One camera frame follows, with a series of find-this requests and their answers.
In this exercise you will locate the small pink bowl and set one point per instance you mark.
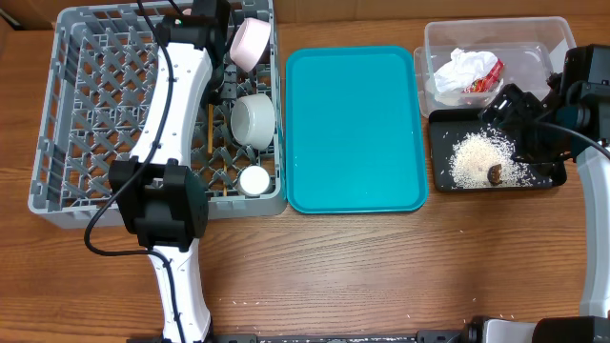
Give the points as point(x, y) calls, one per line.
point(249, 43)

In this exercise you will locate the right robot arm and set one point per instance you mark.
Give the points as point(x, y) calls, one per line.
point(570, 122)

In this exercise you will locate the grey bowl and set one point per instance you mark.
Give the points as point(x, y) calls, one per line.
point(253, 121)

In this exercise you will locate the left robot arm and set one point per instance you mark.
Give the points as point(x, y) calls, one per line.
point(161, 200)

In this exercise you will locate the wooden chopstick with markings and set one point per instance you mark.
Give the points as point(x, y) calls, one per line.
point(224, 150)

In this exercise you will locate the clear plastic bin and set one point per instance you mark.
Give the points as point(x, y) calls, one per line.
point(531, 49)

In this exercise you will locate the grey dish rack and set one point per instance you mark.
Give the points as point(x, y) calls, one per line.
point(100, 86)

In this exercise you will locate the white rice pile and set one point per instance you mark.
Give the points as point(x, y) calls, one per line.
point(465, 166)

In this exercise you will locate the teal serving tray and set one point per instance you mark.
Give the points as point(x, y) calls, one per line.
point(354, 139)

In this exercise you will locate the red snack wrapper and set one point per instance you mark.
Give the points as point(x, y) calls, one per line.
point(485, 83)

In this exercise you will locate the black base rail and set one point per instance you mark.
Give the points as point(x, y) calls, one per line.
point(425, 336)

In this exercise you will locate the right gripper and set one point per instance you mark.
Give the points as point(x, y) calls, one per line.
point(520, 104)

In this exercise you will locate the white cup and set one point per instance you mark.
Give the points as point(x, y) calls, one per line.
point(253, 181)

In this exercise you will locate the brown food scrap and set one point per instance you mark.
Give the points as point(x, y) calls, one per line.
point(494, 175)

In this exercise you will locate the white napkin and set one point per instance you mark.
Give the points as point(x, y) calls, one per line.
point(463, 69)

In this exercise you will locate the black tray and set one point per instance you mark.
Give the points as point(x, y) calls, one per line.
point(460, 121)

